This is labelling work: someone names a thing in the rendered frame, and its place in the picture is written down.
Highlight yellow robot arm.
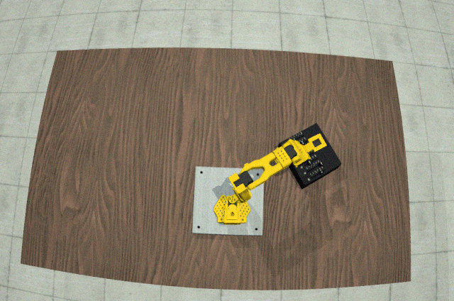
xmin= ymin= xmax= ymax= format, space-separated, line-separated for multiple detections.
xmin=214 ymin=139 xmax=303 ymax=223

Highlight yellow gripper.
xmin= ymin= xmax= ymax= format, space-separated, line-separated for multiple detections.
xmin=293 ymin=134 xmax=327 ymax=167

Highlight black lighting desk panel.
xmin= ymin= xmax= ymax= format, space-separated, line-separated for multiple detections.
xmin=278 ymin=123 xmax=342 ymax=189

